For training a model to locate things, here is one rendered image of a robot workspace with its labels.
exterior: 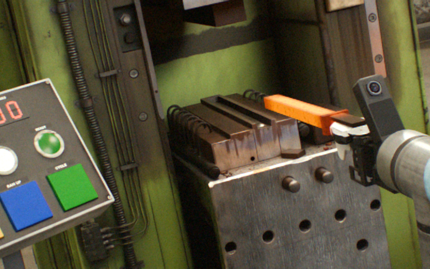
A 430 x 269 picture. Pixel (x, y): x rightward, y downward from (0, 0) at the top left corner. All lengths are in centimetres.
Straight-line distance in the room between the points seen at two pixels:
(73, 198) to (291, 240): 52
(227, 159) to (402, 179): 70
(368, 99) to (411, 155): 15
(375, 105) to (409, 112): 86
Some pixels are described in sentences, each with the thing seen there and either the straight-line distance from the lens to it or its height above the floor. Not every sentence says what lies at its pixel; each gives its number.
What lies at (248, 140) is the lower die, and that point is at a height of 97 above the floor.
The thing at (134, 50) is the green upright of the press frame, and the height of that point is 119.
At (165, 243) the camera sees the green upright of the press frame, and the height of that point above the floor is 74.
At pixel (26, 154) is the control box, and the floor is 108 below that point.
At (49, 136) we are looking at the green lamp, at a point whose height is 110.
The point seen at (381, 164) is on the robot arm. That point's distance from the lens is 120.
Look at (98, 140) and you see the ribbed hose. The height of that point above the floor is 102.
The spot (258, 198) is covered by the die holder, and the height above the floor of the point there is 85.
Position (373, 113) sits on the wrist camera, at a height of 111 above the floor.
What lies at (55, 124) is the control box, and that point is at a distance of 162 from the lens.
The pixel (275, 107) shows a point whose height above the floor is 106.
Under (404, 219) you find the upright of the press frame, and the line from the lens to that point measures 217.
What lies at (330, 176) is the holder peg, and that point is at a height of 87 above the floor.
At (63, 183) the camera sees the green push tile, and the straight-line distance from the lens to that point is 156.
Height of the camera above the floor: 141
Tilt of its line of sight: 13 degrees down
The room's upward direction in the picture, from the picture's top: 11 degrees counter-clockwise
